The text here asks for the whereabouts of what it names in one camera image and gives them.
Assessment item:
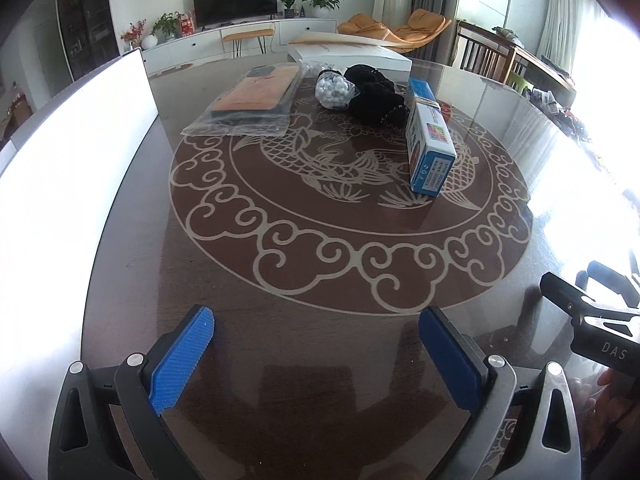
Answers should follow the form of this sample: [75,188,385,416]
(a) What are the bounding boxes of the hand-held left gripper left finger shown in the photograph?
[50,304,216,480]

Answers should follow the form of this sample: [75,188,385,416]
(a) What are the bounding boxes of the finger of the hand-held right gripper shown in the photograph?
[540,271,601,322]
[575,260,640,309]

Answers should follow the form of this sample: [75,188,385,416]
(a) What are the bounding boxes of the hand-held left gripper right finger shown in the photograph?
[417,305,583,480]

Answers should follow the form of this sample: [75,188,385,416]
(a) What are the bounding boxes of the person's right hand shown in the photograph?
[582,362,640,453]

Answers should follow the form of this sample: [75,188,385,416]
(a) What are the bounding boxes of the blue cardboard box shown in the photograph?
[404,77,457,197]

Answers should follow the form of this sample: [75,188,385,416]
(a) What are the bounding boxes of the wooden side table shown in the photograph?
[505,42,576,101]

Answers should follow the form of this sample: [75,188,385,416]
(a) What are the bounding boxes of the white board panel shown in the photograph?
[0,49,160,461]

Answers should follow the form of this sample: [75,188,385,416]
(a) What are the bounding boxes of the dark wooden chair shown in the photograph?
[456,20,516,81]

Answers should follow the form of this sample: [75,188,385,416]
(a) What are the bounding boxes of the white window curtain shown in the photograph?
[537,0,608,71]

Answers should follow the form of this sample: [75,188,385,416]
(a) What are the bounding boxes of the black mesh cloth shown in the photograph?
[344,63,410,128]

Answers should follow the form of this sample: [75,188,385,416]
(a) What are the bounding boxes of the flat clear bag orange board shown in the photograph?
[181,62,306,138]

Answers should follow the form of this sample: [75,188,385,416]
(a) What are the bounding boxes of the clear bag of white beads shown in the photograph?
[315,67,358,111]

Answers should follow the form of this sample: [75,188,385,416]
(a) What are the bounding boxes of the orange lounge chair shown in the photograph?
[337,12,396,36]
[390,8,452,51]

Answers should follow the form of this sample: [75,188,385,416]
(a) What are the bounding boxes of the white television cabinet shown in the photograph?
[141,17,338,73]

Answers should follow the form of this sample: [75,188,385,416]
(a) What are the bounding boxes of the white flat cardboard box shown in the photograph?
[287,31,413,72]

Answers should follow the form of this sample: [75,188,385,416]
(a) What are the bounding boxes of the white vase with red flowers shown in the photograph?
[120,21,158,50]

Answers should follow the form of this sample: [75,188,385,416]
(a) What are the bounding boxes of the wooden stool with hairpin legs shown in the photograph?
[221,27,276,56]

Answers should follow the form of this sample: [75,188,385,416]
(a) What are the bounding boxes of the leafy green potted plant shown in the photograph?
[151,12,183,42]

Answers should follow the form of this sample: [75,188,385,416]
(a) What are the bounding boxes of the dark display cabinet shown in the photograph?
[56,0,121,81]

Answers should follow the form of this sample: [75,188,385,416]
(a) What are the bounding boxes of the black television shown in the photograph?
[192,0,279,28]

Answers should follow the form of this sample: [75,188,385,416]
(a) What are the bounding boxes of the large plant in white pot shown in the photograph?
[301,0,345,20]

